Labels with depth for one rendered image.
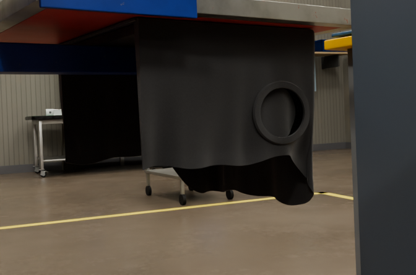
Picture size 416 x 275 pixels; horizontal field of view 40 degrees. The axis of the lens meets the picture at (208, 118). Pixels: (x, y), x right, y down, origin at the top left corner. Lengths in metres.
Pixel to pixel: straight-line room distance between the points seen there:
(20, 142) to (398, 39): 8.28
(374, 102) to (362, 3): 0.17
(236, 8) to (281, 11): 0.12
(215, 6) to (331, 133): 9.93
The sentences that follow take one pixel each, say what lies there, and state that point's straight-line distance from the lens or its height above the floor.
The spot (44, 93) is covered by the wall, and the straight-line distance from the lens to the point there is 9.05.
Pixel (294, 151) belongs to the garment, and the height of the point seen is 0.66.
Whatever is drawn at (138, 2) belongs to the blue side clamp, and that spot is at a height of 0.96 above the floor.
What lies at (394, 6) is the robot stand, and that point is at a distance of 0.95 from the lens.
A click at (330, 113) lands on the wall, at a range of 11.01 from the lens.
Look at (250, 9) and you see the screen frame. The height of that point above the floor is 0.97.
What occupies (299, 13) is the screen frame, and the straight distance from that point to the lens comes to 1.28.
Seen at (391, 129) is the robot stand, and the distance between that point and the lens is 0.95.
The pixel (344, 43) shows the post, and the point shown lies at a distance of 1.62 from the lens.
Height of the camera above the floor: 0.76
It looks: level
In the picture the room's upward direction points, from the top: 2 degrees counter-clockwise
